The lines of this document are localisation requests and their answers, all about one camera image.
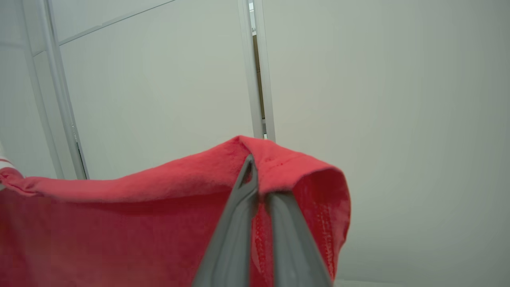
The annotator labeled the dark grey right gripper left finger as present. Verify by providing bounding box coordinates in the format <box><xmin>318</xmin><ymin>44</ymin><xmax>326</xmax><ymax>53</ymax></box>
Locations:
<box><xmin>192</xmin><ymin>155</ymin><xmax>259</xmax><ymax>287</ymax></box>

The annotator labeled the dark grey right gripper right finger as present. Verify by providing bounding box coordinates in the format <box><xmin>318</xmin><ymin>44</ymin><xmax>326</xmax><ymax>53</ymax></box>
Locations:
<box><xmin>265</xmin><ymin>191</ymin><xmax>333</xmax><ymax>287</ymax></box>

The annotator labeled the wide grey partition post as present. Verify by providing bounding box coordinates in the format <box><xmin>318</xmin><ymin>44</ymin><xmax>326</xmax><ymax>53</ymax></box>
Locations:
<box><xmin>20</xmin><ymin>0</ymin><xmax>89</xmax><ymax>180</ymax></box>

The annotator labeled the red and white garment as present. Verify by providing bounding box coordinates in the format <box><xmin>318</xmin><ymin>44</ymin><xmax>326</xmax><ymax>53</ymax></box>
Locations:
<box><xmin>0</xmin><ymin>136</ymin><xmax>351</xmax><ymax>287</ymax></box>

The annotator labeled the narrow grey partition post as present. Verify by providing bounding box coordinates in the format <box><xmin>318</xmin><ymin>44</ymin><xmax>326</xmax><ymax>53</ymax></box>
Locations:
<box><xmin>238</xmin><ymin>0</ymin><xmax>276</xmax><ymax>143</ymax></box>

